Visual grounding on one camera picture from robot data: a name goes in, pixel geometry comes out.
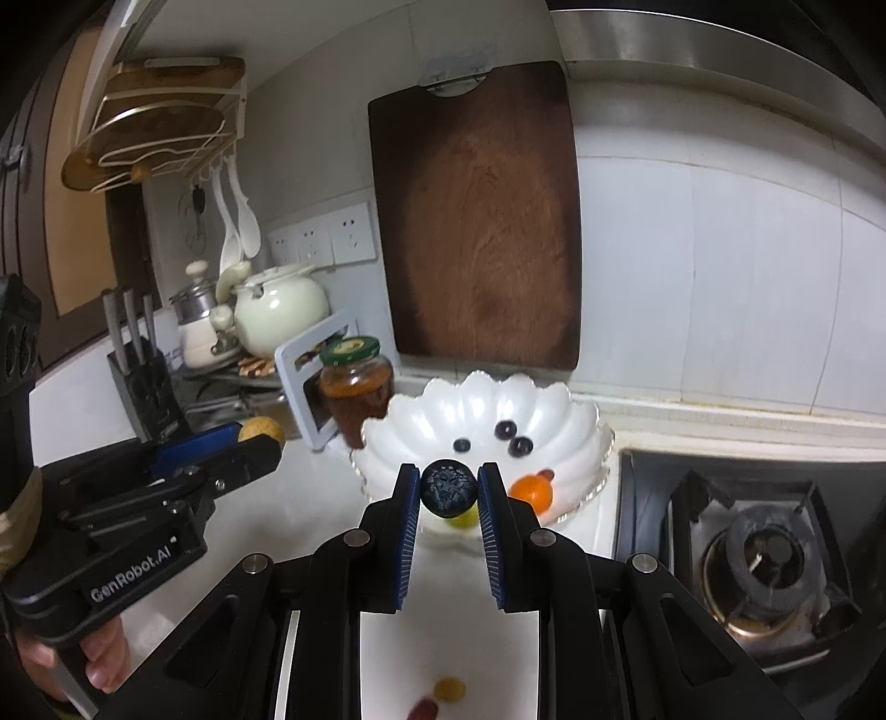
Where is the metal wall hook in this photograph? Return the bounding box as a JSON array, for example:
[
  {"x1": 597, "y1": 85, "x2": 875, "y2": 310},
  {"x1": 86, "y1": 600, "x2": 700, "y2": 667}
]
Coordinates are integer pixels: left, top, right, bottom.
[{"x1": 421, "y1": 50, "x2": 497, "y2": 96}]

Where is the person's left hand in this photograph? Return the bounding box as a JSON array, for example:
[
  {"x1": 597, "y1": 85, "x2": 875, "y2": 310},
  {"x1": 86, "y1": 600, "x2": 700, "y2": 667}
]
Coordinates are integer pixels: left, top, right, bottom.
[{"x1": 14, "y1": 615, "x2": 130, "y2": 702}]

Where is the gas stove burner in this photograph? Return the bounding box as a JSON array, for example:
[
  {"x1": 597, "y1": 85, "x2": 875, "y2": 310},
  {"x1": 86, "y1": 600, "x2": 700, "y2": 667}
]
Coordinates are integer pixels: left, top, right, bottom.
[{"x1": 615, "y1": 446, "x2": 886, "y2": 676}]

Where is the brown wooden cutting board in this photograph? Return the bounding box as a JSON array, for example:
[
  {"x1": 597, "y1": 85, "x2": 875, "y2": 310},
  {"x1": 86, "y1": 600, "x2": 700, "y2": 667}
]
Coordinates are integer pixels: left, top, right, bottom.
[{"x1": 367, "y1": 60, "x2": 583, "y2": 371}]

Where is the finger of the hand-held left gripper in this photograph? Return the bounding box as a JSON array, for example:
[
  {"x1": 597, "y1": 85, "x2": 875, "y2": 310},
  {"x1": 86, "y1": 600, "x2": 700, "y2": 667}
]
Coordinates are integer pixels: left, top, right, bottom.
[
  {"x1": 172, "y1": 435, "x2": 285, "y2": 515},
  {"x1": 42, "y1": 422, "x2": 243, "y2": 508}
]

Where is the small orange fruit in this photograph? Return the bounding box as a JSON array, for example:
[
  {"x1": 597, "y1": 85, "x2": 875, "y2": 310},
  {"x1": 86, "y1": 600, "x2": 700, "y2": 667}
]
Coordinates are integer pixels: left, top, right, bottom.
[{"x1": 508, "y1": 472, "x2": 554, "y2": 514}]

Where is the yellow brown round fruit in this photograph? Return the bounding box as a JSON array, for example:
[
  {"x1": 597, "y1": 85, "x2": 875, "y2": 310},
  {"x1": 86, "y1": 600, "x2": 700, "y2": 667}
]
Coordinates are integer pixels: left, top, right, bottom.
[{"x1": 237, "y1": 417, "x2": 287, "y2": 451}]

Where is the large dark blue berry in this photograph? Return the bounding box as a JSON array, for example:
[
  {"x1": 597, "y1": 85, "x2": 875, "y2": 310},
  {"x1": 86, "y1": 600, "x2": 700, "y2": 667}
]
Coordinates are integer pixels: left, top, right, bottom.
[{"x1": 422, "y1": 458, "x2": 479, "y2": 520}]

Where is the white scalloped plate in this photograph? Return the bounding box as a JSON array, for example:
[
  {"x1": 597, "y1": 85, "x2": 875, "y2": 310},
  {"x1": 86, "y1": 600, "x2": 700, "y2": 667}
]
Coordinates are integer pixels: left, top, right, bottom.
[{"x1": 349, "y1": 370, "x2": 616, "y2": 534}]

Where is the steel range hood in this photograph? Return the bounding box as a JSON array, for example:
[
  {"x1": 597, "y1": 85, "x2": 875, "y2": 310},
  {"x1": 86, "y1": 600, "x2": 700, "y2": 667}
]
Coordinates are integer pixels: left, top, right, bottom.
[{"x1": 545, "y1": 0, "x2": 886, "y2": 136}]

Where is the white wire wall rack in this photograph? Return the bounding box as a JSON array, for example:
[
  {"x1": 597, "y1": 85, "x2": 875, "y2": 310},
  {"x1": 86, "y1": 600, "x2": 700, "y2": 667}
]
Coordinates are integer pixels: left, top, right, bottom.
[{"x1": 61, "y1": 55, "x2": 250, "y2": 193}]

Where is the round wooden board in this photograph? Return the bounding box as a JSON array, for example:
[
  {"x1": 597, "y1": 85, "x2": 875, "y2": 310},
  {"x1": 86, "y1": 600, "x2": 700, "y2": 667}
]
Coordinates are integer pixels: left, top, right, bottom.
[{"x1": 61, "y1": 97, "x2": 229, "y2": 191}]

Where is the brown wooden cabinet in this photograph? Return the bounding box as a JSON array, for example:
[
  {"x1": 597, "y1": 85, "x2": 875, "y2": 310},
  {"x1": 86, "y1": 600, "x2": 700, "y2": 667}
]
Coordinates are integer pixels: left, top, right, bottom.
[{"x1": 0, "y1": 28, "x2": 150, "y2": 368}]

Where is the white rectangular frame stand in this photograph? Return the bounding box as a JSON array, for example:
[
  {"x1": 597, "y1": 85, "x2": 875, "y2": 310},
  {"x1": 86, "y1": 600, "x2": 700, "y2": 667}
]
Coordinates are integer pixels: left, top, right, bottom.
[{"x1": 274, "y1": 308, "x2": 365, "y2": 452}]

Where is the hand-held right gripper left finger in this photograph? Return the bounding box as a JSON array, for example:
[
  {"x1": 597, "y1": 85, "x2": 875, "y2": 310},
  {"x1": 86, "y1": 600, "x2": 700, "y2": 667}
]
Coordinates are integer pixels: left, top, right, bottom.
[{"x1": 128, "y1": 462, "x2": 423, "y2": 720}]

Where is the cream ceramic kettle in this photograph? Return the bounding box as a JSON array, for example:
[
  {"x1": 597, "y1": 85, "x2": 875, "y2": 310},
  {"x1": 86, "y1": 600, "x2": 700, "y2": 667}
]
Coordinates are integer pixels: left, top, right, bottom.
[{"x1": 233, "y1": 263, "x2": 331, "y2": 358}]

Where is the small cream pot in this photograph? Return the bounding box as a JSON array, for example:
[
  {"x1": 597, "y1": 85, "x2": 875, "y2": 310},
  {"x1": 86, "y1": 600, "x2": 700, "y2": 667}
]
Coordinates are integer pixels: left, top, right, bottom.
[{"x1": 169, "y1": 259, "x2": 238, "y2": 370}]

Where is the black knife block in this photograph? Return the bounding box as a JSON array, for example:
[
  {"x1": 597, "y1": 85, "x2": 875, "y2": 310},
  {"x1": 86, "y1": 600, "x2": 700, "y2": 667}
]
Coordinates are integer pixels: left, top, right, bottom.
[{"x1": 106, "y1": 344, "x2": 189, "y2": 445}]

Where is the glass jar with green lid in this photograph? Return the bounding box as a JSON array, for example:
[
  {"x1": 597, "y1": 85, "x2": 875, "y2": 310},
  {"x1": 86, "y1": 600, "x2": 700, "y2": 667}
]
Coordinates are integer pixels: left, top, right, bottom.
[{"x1": 318, "y1": 335, "x2": 396, "y2": 450}]

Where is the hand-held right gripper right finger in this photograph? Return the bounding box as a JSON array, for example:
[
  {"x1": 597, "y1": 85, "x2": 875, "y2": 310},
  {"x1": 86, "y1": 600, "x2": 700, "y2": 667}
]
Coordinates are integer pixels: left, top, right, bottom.
[{"x1": 476, "y1": 462, "x2": 804, "y2": 720}]

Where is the white plastic spoon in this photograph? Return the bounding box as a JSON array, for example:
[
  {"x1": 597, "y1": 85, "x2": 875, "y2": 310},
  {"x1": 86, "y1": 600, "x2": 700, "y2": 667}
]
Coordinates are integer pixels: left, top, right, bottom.
[
  {"x1": 227, "y1": 158, "x2": 263, "y2": 259},
  {"x1": 219, "y1": 162, "x2": 245, "y2": 278}
]

